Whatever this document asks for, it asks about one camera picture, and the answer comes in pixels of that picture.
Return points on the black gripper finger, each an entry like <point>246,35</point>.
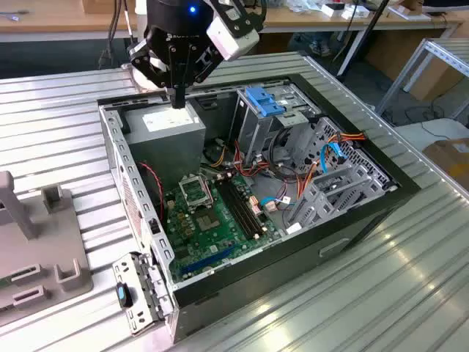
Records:
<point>207,62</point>
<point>150,62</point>

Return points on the grey disk bay cage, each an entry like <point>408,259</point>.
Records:
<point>317,209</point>

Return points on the blue plastic drive latch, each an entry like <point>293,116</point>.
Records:
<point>262,99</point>

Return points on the grey optical drive cage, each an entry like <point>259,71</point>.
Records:
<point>253,132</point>

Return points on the grey power supply unit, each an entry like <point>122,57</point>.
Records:
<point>165,146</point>

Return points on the wooden desk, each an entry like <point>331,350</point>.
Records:
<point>55,18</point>
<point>293,20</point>

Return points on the person's blue shoe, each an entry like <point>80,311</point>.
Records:
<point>319,48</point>

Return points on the white box with black lid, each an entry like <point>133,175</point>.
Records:
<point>329,12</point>

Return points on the small grey adapter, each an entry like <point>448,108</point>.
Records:
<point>12,15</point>

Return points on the black RAM slot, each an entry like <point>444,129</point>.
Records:
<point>248,212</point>
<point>238,212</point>

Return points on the white printed box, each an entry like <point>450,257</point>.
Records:
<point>353,14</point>

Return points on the black slanted pole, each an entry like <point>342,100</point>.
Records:
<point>377,12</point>

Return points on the large brown cardboard sheet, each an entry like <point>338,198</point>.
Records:
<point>392,55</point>

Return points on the green motherboard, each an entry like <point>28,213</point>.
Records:
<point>220,249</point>

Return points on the blue expansion slot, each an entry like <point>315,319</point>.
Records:
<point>209,259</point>

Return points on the flat cardboard tray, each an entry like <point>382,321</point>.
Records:
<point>406,12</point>

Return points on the grey parts rack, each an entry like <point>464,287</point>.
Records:
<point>44,242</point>

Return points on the black open PC case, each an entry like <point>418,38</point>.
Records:
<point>275,278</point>

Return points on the white side table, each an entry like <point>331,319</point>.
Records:
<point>439,130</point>

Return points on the cardboard box with label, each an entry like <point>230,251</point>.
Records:
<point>450,161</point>

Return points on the green RAM stick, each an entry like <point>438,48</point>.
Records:
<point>4,283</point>

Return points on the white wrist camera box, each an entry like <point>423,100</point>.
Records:
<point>231,40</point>

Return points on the black camera bracket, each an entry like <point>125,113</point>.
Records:
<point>243,25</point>

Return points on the aluminium frame shelf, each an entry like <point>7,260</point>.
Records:
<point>436,45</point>

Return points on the grey expansion slot bracket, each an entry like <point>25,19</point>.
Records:
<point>146,304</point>

